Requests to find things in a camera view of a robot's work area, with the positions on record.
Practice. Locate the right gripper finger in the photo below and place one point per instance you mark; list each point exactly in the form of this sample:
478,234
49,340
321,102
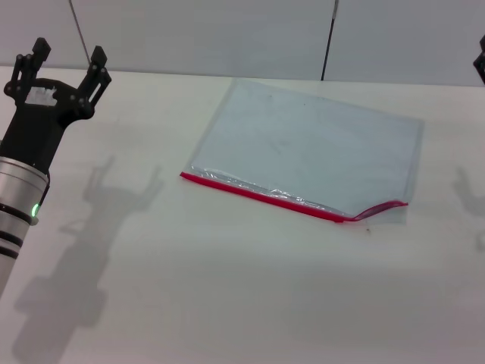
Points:
481,64

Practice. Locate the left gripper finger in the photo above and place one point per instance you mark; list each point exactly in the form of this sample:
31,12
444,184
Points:
28,62
97,76

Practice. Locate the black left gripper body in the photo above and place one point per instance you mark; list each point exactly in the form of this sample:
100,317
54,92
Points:
38,121

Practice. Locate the clear document bag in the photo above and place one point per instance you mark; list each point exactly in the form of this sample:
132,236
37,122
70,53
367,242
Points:
242,186

